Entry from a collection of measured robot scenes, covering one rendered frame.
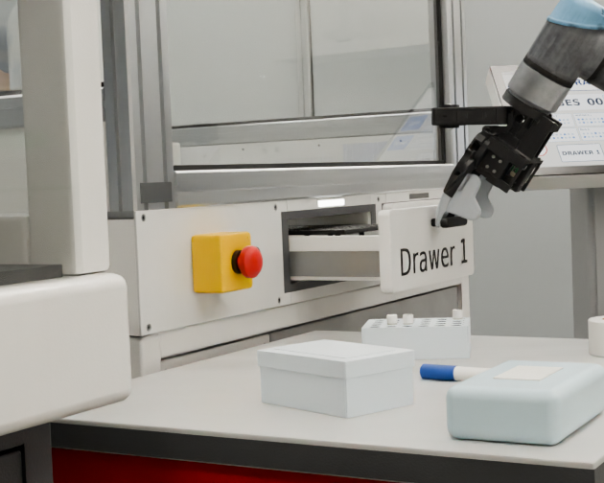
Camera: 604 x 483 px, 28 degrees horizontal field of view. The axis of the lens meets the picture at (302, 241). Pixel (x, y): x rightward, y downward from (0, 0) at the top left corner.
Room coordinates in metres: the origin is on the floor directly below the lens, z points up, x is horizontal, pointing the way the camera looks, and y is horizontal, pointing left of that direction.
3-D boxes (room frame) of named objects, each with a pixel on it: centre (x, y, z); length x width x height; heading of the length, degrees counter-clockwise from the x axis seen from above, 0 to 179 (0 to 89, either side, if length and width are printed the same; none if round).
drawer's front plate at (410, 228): (1.71, -0.18, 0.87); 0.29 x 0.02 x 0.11; 150
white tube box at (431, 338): (1.42, -0.13, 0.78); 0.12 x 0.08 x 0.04; 81
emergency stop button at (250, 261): (1.47, 0.07, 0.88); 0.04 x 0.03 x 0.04; 150
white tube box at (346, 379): (1.13, -0.03, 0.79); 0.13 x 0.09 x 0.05; 40
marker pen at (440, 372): (1.21, -0.18, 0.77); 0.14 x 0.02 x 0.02; 55
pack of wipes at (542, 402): (1.00, -0.19, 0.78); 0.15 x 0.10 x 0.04; 151
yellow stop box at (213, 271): (1.49, 0.10, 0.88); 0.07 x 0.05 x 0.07; 150
